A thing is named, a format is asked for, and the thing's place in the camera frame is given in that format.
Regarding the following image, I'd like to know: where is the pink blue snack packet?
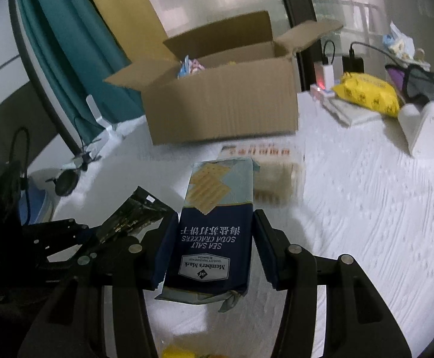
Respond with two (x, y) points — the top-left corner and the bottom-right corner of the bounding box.
(177, 55), (206, 80)

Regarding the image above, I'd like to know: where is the white blue plastic bag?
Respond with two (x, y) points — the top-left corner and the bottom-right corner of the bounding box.
(383, 20), (417, 60)

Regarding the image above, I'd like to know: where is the large yellow snack packet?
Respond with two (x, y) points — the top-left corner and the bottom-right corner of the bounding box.
(332, 72), (402, 119)

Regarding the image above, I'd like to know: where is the blue round object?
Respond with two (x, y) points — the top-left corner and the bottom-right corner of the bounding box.
(17, 183), (57, 228)

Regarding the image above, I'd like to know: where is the black power bank cable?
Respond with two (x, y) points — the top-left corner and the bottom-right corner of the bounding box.
(349, 41), (400, 62)

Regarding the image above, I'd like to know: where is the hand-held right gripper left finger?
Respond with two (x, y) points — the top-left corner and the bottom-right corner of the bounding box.
(17, 211), (180, 358)

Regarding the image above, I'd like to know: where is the grey bag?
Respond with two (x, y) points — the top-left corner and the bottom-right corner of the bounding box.
(384, 63), (434, 105)

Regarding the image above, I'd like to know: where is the black snack packet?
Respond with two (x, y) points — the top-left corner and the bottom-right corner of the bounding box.
(98, 186), (176, 247)

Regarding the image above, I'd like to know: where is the white plastic device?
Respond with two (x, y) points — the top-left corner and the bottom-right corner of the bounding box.
(397, 101), (434, 158)

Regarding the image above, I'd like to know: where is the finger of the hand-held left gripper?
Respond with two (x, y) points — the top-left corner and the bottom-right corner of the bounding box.
(21, 221), (91, 247)
(34, 244), (102, 271)

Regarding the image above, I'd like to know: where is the black charger cable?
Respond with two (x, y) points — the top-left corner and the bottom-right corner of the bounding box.
(322, 39), (337, 68)

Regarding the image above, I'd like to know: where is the white book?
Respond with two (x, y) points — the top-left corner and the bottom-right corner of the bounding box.
(323, 99), (383, 126)

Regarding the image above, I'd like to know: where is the teal curtain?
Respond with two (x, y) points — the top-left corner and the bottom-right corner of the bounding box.
(13, 0), (145, 153)

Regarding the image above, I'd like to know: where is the brown cardboard box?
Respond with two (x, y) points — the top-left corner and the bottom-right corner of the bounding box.
(103, 10), (344, 146)

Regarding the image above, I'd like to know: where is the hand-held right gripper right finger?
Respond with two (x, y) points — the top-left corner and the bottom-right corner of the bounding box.
(252, 209), (413, 358)

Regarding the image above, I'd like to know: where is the white charger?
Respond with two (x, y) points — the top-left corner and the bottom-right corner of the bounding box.
(322, 66), (336, 92)

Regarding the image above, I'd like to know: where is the blue cracker packet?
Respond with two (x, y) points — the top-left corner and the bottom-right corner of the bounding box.
(154, 157), (262, 314)

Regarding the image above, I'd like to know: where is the dark window frame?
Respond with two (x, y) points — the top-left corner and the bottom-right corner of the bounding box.
(273, 0), (318, 94)

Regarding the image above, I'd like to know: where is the yellow curtain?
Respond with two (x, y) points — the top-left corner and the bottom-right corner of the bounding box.
(77, 0), (176, 62)

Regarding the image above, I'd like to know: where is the clear biscuit pack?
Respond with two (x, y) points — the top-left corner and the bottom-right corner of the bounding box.
(219, 142), (307, 206)

